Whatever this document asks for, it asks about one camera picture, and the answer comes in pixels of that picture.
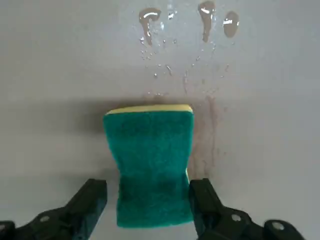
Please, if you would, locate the green and yellow sponge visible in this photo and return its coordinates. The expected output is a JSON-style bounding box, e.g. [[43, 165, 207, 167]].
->
[[102, 104, 195, 229]]

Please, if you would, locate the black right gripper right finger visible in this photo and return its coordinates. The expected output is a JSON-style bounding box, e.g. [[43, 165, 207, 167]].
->
[[188, 177, 306, 240]]

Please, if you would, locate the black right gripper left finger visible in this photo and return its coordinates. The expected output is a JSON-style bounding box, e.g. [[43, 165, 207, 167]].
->
[[0, 178, 108, 240]]

